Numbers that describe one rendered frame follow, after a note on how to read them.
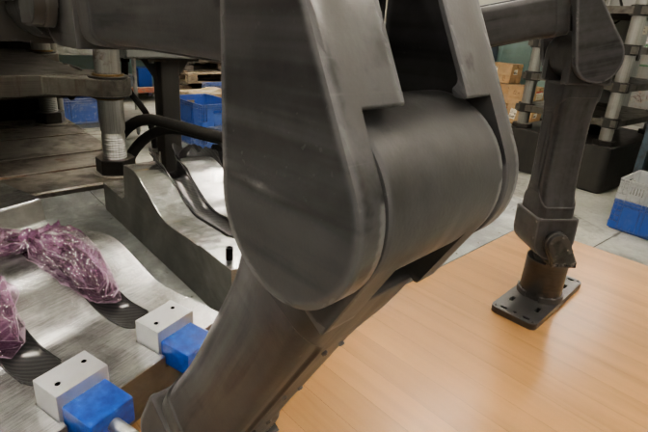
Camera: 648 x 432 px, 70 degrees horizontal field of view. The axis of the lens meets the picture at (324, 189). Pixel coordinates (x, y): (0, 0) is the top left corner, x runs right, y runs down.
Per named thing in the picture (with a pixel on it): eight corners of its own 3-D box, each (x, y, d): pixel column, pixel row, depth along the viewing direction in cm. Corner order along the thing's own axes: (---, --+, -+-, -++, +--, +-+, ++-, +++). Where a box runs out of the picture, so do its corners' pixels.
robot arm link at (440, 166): (135, 430, 34) (293, 56, 14) (214, 388, 39) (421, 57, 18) (171, 514, 32) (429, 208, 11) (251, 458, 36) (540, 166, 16)
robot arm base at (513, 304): (499, 264, 69) (546, 284, 64) (551, 230, 82) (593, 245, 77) (488, 310, 71) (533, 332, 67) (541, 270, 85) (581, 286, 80)
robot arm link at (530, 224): (530, 259, 69) (577, 31, 58) (510, 240, 76) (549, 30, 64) (569, 259, 70) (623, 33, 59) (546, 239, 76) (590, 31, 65)
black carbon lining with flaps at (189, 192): (315, 230, 77) (319, 177, 74) (232, 257, 67) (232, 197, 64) (212, 175, 101) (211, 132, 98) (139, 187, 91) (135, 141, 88)
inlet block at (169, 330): (257, 383, 50) (258, 341, 48) (226, 414, 46) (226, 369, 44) (173, 337, 56) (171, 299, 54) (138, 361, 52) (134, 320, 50)
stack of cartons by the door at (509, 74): (540, 125, 673) (553, 67, 645) (528, 127, 654) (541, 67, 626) (488, 115, 735) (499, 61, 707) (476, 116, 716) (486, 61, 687)
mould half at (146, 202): (362, 271, 79) (370, 199, 75) (230, 328, 63) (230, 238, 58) (216, 187, 114) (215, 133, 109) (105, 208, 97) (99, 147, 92)
